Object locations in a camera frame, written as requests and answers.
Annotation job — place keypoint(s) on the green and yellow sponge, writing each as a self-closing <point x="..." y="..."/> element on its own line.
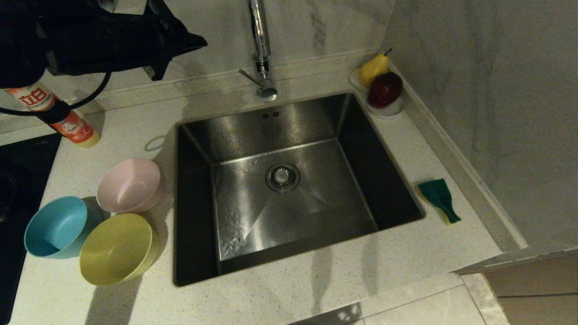
<point x="438" y="196"/>

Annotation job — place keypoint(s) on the black induction cooktop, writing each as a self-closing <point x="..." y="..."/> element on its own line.
<point x="18" y="203"/>

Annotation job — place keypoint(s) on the yellow pear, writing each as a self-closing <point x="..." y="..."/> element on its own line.
<point x="372" y="70"/>

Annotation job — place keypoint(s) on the chrome faucet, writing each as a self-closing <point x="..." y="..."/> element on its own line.
<point x="261" y="45"/>

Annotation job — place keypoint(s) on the small white dish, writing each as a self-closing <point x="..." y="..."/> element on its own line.
<point x="388" y="110"/>

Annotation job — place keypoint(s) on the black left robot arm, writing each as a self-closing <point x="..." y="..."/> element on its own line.
<point x="54" y="40"/>

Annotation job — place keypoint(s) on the dark red apple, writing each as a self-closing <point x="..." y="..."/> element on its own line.
<point x="385" y="89"/>

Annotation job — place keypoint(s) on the round metal sink drain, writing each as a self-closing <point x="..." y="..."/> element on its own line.
<point x="282" y="177"/>

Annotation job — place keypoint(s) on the pink plastic bowl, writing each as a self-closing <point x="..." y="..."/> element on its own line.
<point x="128" y="185"/>

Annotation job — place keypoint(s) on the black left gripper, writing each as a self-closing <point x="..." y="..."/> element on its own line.
<point x="149" y="40"/>

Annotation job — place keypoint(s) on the blue plastic bowl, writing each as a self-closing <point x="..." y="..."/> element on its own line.
<point x="54" y="225"/>

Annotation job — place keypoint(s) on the stainless steel sink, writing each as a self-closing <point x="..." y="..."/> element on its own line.
<point x="316" y="203"/>

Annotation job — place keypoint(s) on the yellow plastic bowl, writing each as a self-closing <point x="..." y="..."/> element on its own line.
<point x="115" y="250"/>

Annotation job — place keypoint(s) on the orange dish soap bottle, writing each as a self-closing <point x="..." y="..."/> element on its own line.
<point x="76" y="131"/>

